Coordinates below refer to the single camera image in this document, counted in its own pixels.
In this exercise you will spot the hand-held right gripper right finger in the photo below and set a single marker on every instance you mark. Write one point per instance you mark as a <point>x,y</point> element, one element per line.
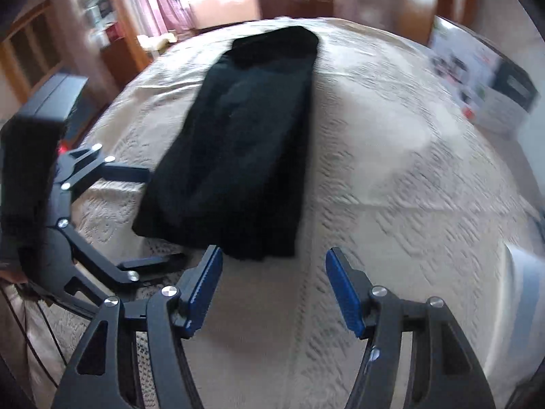
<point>347,294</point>

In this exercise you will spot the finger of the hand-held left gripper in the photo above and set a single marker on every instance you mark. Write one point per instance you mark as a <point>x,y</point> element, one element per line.
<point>127,174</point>
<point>123,273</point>

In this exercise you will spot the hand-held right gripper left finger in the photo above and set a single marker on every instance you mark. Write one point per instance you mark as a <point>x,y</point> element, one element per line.
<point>206,289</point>

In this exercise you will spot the black printed t-shirt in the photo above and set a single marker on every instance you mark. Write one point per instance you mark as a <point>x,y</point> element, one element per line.
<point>238,145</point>

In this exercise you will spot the cream lace bedspread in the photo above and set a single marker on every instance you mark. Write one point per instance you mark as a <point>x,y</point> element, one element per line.
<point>404,221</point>

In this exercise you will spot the wooden shelf cabinet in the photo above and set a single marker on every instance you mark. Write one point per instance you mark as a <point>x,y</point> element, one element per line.
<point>123,55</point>

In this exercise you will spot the pale yellow cloth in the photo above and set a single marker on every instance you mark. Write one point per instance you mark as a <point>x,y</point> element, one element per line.
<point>155,40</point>

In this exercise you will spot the pale blue mattress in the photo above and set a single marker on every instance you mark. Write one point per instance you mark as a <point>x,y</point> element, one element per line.
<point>528,289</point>

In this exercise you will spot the printed cardboard box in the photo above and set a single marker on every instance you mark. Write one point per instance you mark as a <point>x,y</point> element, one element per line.
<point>477,81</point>

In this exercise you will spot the wooden door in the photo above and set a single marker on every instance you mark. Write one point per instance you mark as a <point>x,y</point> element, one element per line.
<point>457,4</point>

